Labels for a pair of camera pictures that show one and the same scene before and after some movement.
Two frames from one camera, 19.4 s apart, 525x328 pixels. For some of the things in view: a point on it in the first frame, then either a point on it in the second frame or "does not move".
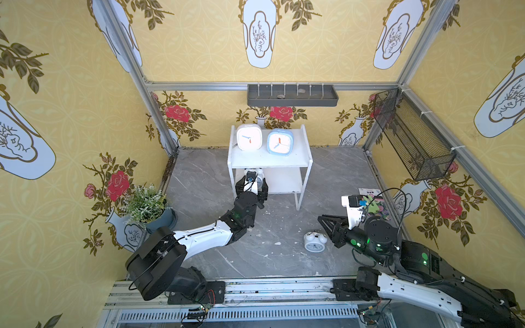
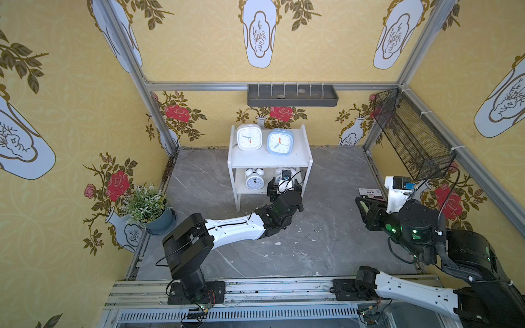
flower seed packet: [377, 196] does not move
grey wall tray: [292, 95] does not move
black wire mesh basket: [416, 145] does not move
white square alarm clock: [249, 137] does not move
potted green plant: [147, 206] does not move
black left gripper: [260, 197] -> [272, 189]
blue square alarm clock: [280, 142] does not move
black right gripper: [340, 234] -> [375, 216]
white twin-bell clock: [314, 242] -> [285, 184]
